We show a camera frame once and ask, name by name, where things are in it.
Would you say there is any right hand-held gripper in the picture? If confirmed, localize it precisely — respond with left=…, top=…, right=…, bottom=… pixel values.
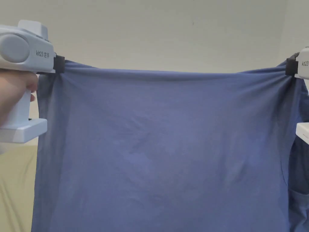
left=285, top=46, right=309, bottom=143

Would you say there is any bed with beige sheet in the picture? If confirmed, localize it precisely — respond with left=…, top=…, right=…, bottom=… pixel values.
left=0, top=142, right=39, bottom=232

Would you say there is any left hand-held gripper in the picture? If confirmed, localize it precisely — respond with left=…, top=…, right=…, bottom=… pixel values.
left=0, top=20, right=65, bottom=143

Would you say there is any person's left hand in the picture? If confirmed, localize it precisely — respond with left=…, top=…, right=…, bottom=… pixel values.
left=0, top=68, right=39, bottom=155

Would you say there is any dark blue shirt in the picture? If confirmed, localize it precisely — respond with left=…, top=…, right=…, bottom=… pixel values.
left=31, top=57, right=309, bottom=232

